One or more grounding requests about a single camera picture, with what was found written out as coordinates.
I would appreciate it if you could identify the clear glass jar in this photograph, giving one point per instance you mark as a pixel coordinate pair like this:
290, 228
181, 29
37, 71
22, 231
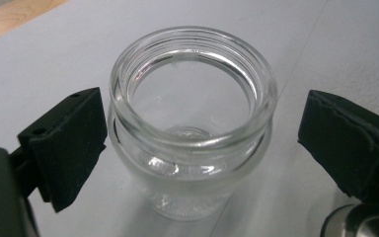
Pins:
190, 154

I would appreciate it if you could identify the silver metal jar lid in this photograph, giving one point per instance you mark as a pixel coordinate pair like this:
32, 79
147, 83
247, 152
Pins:
365, 222

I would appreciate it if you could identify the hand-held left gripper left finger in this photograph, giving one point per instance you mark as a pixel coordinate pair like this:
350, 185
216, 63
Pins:
69, 148

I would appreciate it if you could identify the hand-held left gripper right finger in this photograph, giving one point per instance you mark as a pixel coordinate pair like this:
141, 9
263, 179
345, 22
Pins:
348, 144

